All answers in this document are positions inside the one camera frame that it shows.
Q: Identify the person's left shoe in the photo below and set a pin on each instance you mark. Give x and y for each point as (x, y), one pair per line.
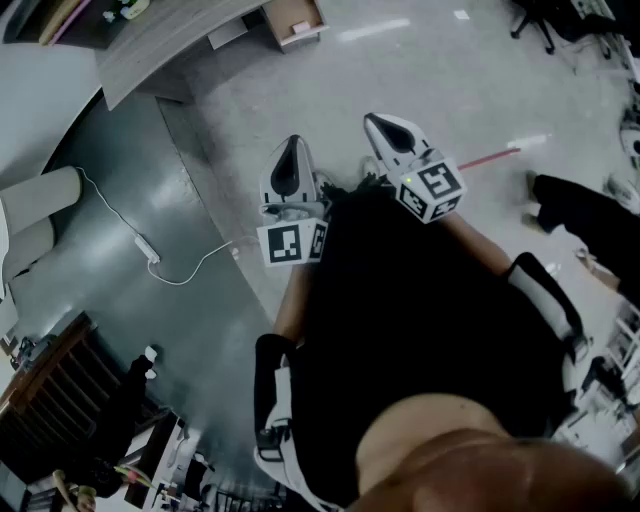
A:
(323, 179)

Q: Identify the small white floor object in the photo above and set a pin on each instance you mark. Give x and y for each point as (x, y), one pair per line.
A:
(622, 192)

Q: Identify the pink book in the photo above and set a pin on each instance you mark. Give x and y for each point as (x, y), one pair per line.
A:
(71, 25)

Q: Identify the cardboard box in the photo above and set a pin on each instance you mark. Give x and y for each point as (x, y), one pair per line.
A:
(295, 15)

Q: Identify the person's chin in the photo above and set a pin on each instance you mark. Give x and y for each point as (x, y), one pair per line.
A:
(500, 475)

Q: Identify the beige cylindrical pillar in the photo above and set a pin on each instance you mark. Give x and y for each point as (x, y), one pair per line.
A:
(40, 197)
(30, 250)

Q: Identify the red floor tape strip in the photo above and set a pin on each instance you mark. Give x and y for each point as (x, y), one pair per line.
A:
(487, 159)

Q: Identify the white curved table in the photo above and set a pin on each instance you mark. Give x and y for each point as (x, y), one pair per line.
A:
(40, 100)

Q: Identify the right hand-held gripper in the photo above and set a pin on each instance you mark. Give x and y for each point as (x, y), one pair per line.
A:
(437, 182)

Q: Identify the person's left forearm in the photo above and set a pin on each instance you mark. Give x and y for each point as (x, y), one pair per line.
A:
(290, 305)

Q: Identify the person's right forearm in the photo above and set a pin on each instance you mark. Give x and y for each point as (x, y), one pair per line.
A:
(480, 245)

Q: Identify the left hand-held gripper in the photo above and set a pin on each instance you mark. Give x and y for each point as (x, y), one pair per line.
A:
(282, 245)

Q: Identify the grey wooden desk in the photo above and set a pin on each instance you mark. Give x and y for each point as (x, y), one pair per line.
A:
(160, 45)

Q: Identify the flower pot with pale flowers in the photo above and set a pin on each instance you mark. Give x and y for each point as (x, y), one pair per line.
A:
(127, 9)

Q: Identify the white power strip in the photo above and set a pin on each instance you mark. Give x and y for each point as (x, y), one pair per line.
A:
(147, 250)

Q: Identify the person's right shoe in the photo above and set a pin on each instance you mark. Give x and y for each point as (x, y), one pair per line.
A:
(370, 167)

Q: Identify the person's black clothing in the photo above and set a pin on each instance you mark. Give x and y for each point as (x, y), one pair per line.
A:
(425, 310)

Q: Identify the brown wooden chair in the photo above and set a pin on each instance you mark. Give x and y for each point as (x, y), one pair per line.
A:
(55, 390)

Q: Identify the white metal rack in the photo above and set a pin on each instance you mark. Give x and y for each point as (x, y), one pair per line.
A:
(627, 340)

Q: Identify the black office chair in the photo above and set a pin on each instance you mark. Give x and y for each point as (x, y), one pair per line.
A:
(575, 20)

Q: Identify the person's shoe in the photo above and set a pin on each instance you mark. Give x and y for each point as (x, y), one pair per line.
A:
(370, 167)
(323, 179)

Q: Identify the white round machine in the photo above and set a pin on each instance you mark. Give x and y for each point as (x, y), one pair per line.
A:
(631, 135)

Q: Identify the white paper scrap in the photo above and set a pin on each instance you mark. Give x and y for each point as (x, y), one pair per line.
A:
(462, 15)

